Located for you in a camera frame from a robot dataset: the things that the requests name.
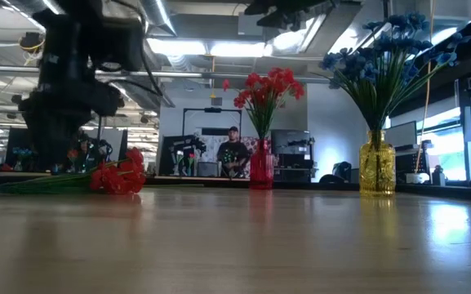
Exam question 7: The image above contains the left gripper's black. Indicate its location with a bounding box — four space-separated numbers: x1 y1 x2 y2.
12 67 126 172

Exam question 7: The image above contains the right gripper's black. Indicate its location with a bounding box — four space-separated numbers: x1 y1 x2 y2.
243 0 340 30

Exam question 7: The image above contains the red artificial flower bunch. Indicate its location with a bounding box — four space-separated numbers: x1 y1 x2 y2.
221 67 306 142
0 147 147 195

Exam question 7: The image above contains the blue artificial flower bunch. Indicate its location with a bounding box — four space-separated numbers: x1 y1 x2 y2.
357 11 471 134
318 47 383 134

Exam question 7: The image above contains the small background flower vase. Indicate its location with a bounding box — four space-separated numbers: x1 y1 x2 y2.
12 146 34 172

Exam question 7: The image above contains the red glass vase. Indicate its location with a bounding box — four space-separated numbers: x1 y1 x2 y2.
250 138 275 190

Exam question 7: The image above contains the yellow glass vase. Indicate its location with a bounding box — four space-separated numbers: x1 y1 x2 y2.
359 130 397 198

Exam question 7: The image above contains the fluorescent ceiling light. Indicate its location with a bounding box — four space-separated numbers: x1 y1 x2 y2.
147 38 273 58

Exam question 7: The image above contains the black monitor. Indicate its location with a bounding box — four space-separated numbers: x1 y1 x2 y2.
270 129 312 155

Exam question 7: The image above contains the person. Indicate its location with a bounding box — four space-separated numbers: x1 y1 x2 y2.
216 126 251 179

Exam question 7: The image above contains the computer monitor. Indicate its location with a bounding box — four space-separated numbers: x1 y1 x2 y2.
384 121 418 149

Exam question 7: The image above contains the black office chair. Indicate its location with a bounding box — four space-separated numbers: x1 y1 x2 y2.
319 161 353 185

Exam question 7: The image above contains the silver ventilation duct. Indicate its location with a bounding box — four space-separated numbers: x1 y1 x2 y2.
140 0 178 38

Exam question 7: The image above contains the yellow hanging cable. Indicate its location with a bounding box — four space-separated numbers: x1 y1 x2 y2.
415 0 437 173

